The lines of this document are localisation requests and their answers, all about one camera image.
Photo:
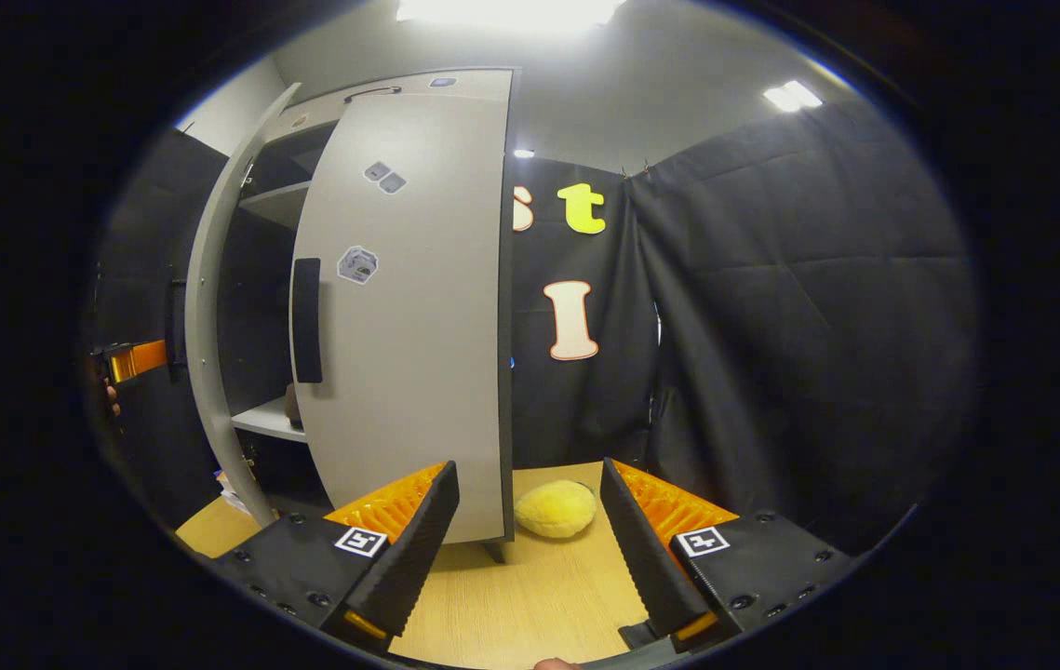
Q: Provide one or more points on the yellow plush toy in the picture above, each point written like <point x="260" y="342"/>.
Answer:
<point x="556" y="509"/>

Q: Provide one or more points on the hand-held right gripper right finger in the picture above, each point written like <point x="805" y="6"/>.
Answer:
<point x="655" y="563"/>

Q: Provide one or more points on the grey shoe cabinet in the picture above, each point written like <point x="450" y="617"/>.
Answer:
<point x="269" y="205"/>

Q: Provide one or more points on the grey cabinet door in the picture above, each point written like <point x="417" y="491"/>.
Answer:
<point x="208" y="307"/>
<point x="418" y="326"/>

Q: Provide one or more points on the black backdrop cloth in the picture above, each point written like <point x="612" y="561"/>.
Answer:
<point x="818" y="307"/>

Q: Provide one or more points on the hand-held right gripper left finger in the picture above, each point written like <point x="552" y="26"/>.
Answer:
<point x="399" y="558"/>

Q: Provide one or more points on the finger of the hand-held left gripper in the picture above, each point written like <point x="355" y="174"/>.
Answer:
<point x="134" y="360"/>

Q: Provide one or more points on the brown shoe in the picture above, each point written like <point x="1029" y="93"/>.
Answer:
<point x="291" y="408"/>

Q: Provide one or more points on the large ceiling light panel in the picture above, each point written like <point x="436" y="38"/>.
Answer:
<point x="511" y="11"/>

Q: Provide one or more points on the small ceiling light panel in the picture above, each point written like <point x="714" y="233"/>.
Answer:
<point x="792" y="95"/>

